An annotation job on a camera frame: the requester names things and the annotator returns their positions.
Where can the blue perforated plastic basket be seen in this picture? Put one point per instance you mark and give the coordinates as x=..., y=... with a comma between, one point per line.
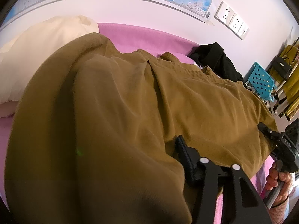
x=261, y=79

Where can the hanging yellow clothes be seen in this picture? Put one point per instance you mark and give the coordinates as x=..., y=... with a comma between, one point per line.
x=290, y=88

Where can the olive button shirt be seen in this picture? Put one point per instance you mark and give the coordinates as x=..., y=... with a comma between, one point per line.
x=128, y=109

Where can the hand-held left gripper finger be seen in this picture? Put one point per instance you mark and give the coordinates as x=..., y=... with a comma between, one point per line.
x=186, y=158

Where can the black handbag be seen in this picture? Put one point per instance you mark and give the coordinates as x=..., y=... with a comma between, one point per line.
x=281, y=66

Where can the person's right hand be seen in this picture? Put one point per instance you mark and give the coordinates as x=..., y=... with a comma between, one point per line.
x=283, y=182

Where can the black garment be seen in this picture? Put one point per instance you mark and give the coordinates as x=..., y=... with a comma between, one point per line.
x=219, y=60

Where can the person's right forearm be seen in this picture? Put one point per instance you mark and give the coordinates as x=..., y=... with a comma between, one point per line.
x=280, y=214

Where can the cream pillow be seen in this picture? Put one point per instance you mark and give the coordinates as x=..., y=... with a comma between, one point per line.
x=35, y=51

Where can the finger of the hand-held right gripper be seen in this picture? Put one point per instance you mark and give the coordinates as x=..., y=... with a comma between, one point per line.
x=268, y=130

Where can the pink bed sheet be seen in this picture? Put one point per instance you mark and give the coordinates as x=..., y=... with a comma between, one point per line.
x=144, y=37

